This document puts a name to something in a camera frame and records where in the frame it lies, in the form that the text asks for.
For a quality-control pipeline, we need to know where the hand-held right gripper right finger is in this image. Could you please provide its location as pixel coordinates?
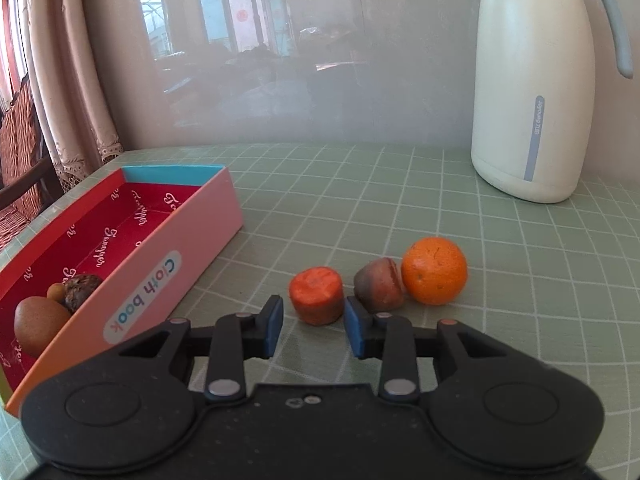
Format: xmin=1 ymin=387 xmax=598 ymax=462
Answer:
xmin=343 ymin=296 xmax=506 ymax=403

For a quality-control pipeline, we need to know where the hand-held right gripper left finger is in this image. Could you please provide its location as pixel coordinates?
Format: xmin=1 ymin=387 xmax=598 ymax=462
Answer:
xmin=117 ymin=295 xmax=285 ymax=403

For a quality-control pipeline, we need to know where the orange carrot piece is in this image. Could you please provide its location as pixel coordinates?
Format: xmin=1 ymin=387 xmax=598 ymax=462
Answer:
xmin=289 ymin=266 xmax=344 ymax=326

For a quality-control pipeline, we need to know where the pink red cardboard box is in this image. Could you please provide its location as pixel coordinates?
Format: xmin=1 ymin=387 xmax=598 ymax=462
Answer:
xmin=0 ymin=164 xmax=245 ymax=417

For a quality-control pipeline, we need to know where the brown reddish toy fruit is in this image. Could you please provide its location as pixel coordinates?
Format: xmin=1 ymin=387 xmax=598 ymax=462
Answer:
xmin=353 ymin=257 xmax=406 ymax=312

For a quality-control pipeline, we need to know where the orange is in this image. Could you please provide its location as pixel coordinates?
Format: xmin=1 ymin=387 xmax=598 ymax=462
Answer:
xmin=401 ymin=237 xmax=469 ymax=307

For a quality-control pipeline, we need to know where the green grid table mat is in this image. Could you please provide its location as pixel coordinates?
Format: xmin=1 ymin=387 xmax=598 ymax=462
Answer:
xmin=0 ymin=144 xmax=640 ymax=480

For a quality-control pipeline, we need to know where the dark brown scaly fruit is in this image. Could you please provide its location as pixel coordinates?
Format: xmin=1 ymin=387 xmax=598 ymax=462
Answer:
xmin=62 ymin=273 xmax=104 ymax=315

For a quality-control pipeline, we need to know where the brown kiwi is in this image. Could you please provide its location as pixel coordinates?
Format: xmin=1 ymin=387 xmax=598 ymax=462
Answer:
xmin=14 ymin=296 xmax=73 ymax=358

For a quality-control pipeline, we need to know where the cream thermos jug grey lid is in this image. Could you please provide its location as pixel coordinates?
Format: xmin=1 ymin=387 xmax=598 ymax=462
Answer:
xmin=470 ymin=0 xmax=635 ymax=205

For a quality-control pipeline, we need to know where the brown wicker chair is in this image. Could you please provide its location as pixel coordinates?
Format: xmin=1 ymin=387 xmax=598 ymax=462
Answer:
xmin=0 ymin=75 xmax=66 ymax=251

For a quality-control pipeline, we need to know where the beige lace curtain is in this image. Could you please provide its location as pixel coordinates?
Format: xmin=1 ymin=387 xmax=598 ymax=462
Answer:
xmin=15 ymin=0 xmax=126 ymax=186

